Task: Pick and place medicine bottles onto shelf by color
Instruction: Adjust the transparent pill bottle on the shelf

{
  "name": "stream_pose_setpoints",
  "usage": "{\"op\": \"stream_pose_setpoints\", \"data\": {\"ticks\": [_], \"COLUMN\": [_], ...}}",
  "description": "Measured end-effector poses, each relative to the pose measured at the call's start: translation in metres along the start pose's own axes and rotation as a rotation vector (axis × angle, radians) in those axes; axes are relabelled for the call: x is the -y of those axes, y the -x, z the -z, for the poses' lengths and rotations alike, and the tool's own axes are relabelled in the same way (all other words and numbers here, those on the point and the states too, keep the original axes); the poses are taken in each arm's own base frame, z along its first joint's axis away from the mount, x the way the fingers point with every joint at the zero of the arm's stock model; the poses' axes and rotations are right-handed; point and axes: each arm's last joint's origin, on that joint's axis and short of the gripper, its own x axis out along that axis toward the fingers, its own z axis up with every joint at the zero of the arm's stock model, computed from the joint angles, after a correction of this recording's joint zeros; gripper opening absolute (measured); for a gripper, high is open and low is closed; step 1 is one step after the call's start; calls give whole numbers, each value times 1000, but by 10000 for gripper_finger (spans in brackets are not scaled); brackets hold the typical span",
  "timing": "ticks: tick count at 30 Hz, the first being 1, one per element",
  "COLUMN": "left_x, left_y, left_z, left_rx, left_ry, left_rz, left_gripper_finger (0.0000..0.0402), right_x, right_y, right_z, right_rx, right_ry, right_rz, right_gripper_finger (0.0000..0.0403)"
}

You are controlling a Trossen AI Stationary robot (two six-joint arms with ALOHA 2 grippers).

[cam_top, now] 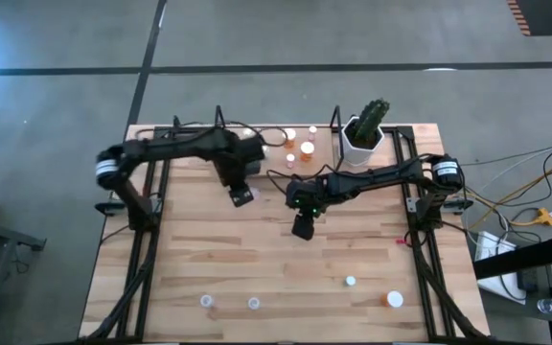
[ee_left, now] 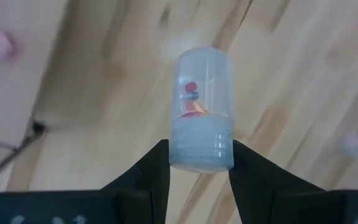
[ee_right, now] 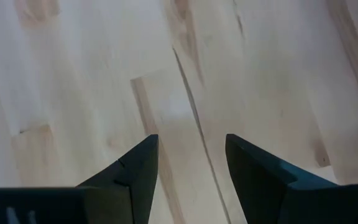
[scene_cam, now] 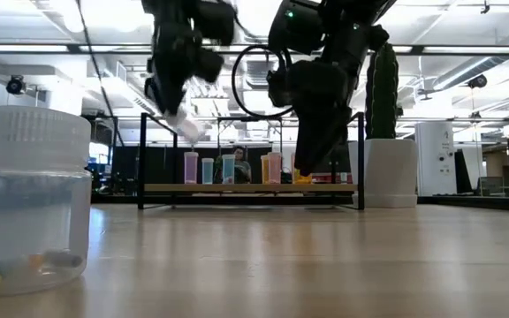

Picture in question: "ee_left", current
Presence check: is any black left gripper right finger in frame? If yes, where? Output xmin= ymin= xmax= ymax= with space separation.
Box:
xmin=228 ymin=139 xmax=344 ymax=224

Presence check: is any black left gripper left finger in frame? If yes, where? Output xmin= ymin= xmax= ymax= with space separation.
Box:
xmin=103 ymin=139 xmax=171 ymax=224

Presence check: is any clear plastic medicine bottle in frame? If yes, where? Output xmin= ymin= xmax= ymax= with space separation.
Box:
xmin=168 ymin=46 xmax=235 ymax=174

